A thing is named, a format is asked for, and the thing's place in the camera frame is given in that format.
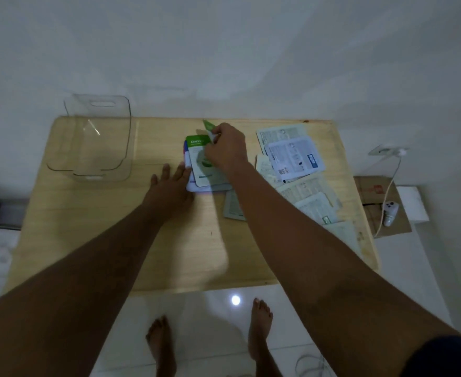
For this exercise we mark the person's left hand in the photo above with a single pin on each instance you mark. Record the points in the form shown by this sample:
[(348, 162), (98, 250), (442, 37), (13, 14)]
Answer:
[(166, 196)]

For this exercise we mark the person's right hand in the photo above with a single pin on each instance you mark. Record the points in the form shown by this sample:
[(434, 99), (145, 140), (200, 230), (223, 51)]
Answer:
[(228, 147)]

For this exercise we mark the person's left little finger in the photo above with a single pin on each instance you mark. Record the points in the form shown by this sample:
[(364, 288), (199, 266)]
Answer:
[(154, 181)]

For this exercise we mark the person's right fingers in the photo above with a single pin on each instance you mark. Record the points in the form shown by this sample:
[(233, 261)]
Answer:
[(217, 134)]

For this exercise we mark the small green sachet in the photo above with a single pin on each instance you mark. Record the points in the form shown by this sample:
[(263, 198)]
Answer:
[(208, 126)]

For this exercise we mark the blue red white sachet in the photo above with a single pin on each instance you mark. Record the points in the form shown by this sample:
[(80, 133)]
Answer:
[(210, 188)]

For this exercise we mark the person's right forearm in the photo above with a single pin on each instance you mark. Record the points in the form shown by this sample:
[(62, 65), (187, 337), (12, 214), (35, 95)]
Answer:
[(324, 270)]

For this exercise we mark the person's left forearm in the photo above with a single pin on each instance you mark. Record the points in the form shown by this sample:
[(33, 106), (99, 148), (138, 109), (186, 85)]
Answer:
[(73, 294)]

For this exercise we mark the green and white sachet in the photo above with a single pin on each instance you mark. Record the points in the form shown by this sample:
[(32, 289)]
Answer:
[(201, 168)]

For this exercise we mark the clear plastic container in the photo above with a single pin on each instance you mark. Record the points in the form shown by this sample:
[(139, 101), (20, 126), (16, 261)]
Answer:
[(92, 141)]

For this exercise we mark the grey-green sachet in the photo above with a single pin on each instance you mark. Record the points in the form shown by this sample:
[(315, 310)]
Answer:
[(233, 208)]

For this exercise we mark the pile of white printed sachets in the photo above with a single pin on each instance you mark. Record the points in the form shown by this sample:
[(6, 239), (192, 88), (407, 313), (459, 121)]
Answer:
[(295, 157)]

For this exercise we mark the person's left foot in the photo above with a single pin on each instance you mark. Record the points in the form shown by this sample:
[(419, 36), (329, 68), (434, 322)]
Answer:
[(162, 345)]

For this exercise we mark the person's foot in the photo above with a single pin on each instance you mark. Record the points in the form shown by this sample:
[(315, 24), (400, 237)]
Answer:
[(260, 329), (162, 345)]

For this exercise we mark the brown cardboard sheet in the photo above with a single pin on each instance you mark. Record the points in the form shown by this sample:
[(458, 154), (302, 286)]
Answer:
[(372, 192)]

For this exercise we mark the person's right foot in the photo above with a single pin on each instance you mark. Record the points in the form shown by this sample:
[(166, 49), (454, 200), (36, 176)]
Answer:
[(260, 329)]

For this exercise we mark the white plug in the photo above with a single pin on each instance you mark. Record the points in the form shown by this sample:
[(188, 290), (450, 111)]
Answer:
[(401, 152)]

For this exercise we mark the white handheld device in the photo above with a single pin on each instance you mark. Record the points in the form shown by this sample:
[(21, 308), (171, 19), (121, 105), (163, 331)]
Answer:
[(390, 213)]

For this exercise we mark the white box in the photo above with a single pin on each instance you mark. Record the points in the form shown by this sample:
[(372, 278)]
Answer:
[(413, 204)]

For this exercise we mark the dark blue shorts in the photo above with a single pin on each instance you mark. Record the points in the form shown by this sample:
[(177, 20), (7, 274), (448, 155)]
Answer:
[(444, 359)]

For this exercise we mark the white wall socket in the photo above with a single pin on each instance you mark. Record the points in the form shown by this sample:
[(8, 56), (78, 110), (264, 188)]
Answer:
[(383, 149)]

